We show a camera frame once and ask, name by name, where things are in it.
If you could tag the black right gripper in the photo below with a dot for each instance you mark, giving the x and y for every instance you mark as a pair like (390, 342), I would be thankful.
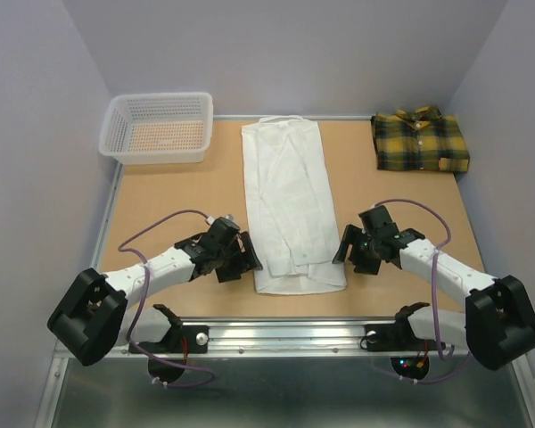
(351, 235)

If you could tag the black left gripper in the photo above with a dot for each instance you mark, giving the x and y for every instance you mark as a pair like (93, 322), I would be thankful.
(247, 260)

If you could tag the white long sleeve shirt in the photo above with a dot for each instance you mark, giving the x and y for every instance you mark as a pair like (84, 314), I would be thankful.
(289, 206)

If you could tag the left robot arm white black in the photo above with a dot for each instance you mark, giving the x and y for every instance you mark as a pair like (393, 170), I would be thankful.
(101, 311)

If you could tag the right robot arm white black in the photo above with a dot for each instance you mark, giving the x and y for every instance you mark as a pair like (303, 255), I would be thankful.
(490, 317)

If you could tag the yellow plaid folded shirt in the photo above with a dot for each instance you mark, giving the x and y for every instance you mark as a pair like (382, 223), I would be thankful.
(424, 139)

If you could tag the white perforated plastic basket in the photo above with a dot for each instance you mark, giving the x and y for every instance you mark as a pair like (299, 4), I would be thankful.
(157, 128)

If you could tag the aluminium mounting rail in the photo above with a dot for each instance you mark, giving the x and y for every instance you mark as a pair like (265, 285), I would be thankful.
(288, 337)

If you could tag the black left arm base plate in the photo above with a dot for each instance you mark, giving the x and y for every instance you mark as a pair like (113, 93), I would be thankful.
(190, 338)

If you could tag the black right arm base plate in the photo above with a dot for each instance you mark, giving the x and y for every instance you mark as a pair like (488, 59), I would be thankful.
(380, 337)

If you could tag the metal table frame edge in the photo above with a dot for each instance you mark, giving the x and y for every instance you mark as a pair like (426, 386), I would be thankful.
(59, 364)

